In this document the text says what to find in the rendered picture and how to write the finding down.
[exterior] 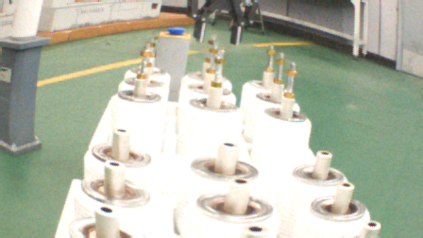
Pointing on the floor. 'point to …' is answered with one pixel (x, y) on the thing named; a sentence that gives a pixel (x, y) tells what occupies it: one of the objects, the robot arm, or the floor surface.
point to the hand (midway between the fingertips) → (217, 36)
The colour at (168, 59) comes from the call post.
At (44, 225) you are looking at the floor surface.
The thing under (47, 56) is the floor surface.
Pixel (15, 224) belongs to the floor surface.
